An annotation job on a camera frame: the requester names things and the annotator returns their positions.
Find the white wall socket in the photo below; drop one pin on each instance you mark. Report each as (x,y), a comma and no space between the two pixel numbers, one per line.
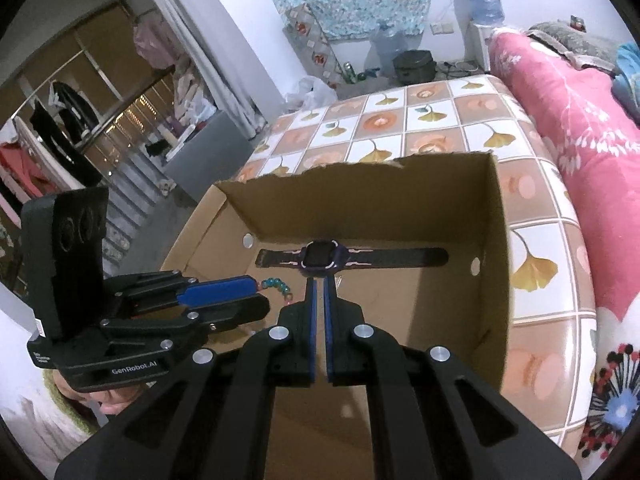
(441,28)

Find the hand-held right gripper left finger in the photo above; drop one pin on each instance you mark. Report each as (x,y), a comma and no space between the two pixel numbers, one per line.
(311,330)

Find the ginkgo print tablecloth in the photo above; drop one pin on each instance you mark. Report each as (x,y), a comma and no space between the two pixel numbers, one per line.
(545,240)

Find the metal railing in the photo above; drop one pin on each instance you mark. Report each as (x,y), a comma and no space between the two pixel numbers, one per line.
(130,170)

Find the white water dispenser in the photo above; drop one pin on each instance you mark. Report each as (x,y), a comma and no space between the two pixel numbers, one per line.
(479,47)

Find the grey blanket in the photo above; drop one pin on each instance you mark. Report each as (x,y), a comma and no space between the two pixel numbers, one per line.
(565,35)

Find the white sandals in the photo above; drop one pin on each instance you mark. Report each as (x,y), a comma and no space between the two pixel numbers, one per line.
(166,186)

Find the small black cloth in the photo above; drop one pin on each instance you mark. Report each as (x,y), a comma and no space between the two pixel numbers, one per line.
(156,149)

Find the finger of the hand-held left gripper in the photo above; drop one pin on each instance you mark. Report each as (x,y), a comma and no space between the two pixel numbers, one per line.
(235,312)
(220,290)

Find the white plastic bag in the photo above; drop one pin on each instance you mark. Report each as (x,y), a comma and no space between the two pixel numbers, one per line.
(315,92)

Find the pink floral blanket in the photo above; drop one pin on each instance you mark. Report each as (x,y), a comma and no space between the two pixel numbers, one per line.
(575,125)

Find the person's left hand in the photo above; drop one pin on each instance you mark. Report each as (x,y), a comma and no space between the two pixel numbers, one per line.
(115,400)

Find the diamond pattern hanging strip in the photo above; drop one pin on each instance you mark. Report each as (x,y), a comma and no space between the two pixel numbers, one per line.
(310,40)

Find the pink hanging garment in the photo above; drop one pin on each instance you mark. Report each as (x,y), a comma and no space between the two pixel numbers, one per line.
(155,45)

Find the red hanging garment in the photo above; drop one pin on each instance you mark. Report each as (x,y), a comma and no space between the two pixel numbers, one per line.
(20,165)

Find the brown cardboard box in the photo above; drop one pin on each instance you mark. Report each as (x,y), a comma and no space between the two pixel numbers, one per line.
(390,200)

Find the clear water jug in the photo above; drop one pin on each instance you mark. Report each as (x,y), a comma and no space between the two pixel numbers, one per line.
(390,50)

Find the black purple smart watch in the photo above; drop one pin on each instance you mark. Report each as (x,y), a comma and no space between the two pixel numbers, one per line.
(400,256)

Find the blue blanket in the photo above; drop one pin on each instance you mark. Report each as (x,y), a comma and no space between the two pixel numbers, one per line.
(627,85)

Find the black hanging garment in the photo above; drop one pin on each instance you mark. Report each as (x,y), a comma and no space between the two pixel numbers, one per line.
(75,125)

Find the grey box on floor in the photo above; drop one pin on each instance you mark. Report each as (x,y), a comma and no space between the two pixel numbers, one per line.
(210,160)

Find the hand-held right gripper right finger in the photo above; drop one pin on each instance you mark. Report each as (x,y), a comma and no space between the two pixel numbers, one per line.
(327,330)

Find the pile of pale bags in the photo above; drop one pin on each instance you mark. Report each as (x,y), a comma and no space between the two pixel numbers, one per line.
(192,90)

